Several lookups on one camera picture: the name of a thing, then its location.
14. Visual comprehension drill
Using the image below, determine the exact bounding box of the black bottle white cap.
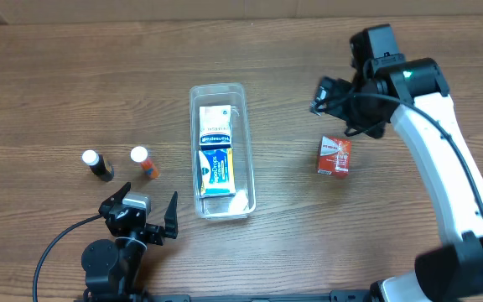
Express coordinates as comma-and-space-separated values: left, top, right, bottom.
81, 149, 114, 182

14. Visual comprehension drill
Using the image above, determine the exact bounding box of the orange bottle white cap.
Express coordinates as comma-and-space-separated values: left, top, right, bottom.
130, 146, 159, 180

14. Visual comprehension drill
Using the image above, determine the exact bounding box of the red medicine box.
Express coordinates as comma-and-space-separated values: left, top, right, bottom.
316, 136, 351, 178

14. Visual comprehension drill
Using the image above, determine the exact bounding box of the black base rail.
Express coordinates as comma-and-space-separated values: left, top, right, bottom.
73, 289, 377, 302

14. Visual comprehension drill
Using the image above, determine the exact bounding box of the blue yellow Vicks VapoDrops box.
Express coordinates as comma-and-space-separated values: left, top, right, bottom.
198, 148, 236, 198

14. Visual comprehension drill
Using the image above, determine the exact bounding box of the clear plastic container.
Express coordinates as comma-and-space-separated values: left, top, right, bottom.
190, 83, 257, 219

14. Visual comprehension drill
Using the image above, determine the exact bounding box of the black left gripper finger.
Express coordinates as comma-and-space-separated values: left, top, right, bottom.
164, 191, 178, 239
98, 182, 131, 217

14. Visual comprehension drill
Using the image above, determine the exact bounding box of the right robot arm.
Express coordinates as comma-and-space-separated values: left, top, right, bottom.
310, 24, 483, 301

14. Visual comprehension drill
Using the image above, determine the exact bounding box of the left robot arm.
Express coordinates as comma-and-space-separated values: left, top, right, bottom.
81, 182, 178, 301

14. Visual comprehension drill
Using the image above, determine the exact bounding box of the white blue Hansaplast box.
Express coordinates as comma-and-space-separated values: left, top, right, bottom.
199, 105, 232, 149

